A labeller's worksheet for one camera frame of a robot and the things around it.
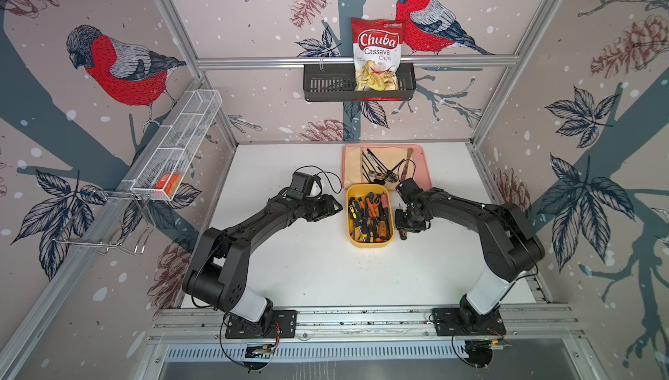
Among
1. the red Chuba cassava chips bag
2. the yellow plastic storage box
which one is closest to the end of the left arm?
the yellow plastic storage box

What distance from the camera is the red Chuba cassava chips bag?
2.73ft

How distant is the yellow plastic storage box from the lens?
89 cm

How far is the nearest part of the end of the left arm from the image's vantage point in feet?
2.51

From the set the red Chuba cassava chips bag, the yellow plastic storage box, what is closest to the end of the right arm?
the yellow plastic storage box
